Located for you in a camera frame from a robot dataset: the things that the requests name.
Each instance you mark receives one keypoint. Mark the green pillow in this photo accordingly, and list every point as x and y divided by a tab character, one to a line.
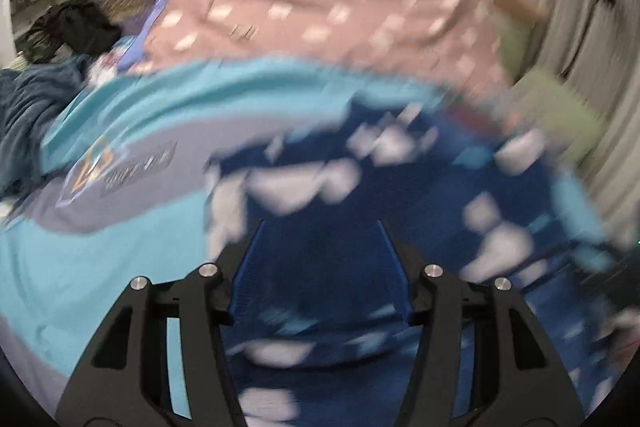
517	47
560	112

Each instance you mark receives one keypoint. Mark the tan pillow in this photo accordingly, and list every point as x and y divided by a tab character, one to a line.
520	2

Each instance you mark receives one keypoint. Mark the dark teal blanket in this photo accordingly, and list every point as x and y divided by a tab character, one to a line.
30	107

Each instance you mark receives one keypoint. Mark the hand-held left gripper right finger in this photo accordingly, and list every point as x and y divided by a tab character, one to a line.
395	262

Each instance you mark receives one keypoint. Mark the white curtain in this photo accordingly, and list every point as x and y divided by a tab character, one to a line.
575	57

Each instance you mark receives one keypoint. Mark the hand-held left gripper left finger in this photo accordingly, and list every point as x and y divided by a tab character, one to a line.
246	257

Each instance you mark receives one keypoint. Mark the black clothes pile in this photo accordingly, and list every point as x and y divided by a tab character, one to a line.
82	27

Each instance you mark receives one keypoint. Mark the blue fleece garment white patches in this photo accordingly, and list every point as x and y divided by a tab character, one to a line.
325	252

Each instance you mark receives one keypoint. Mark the light blue patchwork quilt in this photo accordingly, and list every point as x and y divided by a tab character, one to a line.
100	267

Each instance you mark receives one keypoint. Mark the pink polka dot sheet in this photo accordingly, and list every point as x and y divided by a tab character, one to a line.
300	22

